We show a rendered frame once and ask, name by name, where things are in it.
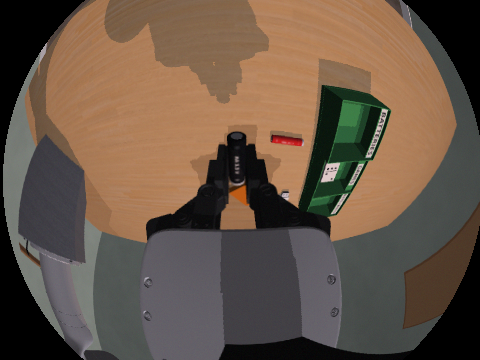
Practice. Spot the green three-compartment tray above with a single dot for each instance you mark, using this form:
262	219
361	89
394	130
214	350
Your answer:
356	122

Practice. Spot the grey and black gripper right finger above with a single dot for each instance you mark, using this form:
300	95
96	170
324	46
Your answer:
270	209

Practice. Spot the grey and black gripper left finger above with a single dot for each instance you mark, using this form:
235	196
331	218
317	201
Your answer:
203	210

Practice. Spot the black aa battery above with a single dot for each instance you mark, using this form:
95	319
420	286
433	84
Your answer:
236	143

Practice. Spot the orange flat block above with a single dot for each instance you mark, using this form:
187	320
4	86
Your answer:
239	192

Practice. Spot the white domino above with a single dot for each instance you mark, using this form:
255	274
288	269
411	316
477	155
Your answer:
329	172

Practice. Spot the white usb stick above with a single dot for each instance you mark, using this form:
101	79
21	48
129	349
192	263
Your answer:
285	195

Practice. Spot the red battery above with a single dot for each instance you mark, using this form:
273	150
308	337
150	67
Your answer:
287	140

